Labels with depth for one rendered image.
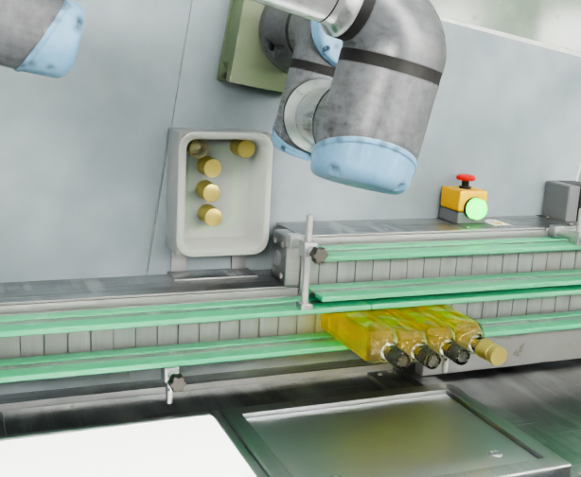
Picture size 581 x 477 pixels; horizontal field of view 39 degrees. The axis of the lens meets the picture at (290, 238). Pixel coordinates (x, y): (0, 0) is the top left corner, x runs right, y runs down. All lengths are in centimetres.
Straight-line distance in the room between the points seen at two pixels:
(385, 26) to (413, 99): 8
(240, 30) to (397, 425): 73
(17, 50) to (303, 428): 84
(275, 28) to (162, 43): 21
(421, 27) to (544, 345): 112
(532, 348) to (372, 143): 107
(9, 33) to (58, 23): 4
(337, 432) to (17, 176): 70
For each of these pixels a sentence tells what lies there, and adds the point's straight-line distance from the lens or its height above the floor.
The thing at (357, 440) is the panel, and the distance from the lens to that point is 137.
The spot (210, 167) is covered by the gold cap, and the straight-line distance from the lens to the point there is 149.
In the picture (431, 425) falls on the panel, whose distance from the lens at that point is 146.
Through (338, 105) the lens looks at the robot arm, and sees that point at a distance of 90.
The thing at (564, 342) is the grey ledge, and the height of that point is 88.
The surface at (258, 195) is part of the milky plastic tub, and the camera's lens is 152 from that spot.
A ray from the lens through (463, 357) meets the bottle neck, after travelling 143.
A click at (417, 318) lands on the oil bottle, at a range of 150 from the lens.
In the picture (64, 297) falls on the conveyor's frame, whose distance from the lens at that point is 142.
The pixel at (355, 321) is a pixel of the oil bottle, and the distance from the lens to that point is 144.
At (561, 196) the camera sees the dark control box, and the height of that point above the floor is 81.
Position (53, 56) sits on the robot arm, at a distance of 79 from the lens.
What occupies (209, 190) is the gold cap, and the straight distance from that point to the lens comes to 149.
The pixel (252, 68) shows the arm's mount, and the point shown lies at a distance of 148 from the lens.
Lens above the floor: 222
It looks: 64 degrees down
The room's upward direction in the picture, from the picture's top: 120 degrees clockwise
